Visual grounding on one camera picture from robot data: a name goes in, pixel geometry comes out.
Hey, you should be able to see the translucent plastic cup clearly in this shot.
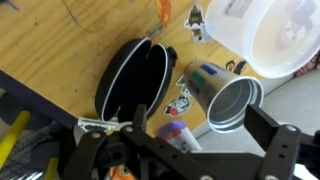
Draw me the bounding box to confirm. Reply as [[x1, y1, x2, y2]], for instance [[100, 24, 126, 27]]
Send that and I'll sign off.
[[204, 0, 320, 79]]

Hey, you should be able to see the small black sticker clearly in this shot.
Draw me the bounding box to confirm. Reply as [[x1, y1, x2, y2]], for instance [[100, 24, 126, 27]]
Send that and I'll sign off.
[[225, 59, 248, 76]]

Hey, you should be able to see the orange octopus plush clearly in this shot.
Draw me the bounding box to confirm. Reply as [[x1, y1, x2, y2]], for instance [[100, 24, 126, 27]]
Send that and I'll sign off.
[[108, 164, 136, 180]]

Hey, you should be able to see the purple white squeeze pouch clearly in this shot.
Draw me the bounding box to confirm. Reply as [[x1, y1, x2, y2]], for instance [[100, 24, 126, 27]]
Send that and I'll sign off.
[[156, 120, 203, 153]]

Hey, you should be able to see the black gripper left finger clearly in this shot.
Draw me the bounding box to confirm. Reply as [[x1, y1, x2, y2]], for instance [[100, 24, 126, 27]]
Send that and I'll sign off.
[[61, 103, 201, 180]]

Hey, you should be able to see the gray fabric sofa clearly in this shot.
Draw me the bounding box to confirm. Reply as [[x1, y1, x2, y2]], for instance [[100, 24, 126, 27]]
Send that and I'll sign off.
[[193, 68, 320, 158]]

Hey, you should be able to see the light wooden square table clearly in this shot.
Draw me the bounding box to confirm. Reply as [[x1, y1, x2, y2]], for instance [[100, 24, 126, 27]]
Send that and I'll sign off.
[[0, 0, 278, 139]]

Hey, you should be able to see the yellow stand leg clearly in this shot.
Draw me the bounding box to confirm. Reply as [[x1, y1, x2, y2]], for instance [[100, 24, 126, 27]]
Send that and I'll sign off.
[[0, 109, 32, 169], [43, 156, 60, 180]]

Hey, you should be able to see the small green witch sticker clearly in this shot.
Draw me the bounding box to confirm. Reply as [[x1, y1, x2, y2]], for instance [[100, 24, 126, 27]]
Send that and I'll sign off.
[[184, 3, 209, 43]]

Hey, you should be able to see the white printed strap tag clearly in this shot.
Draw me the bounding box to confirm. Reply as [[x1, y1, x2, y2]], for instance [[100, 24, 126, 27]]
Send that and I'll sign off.
[[77, 116, 134, 134]]

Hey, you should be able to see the red white vampire sticker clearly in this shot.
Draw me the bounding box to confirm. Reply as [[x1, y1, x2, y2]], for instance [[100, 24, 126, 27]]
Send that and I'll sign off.
[[163, 95, 193, 118]]

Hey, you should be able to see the red patterned cloth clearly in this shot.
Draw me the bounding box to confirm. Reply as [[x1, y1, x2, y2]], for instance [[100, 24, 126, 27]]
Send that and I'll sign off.
[[293, 49, 320, 78]]

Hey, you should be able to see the black glasses case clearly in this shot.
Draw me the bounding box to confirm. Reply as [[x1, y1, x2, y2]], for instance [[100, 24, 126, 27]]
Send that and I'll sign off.
[[94, 37, 179, 124]]

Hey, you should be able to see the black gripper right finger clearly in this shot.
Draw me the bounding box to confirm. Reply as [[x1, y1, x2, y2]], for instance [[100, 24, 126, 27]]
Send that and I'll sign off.
[[244, 103, 320, 180]]

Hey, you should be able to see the silver metal cup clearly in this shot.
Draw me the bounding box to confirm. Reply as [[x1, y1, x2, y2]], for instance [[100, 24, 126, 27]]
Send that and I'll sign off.
[[183, 59, 265, 134]]

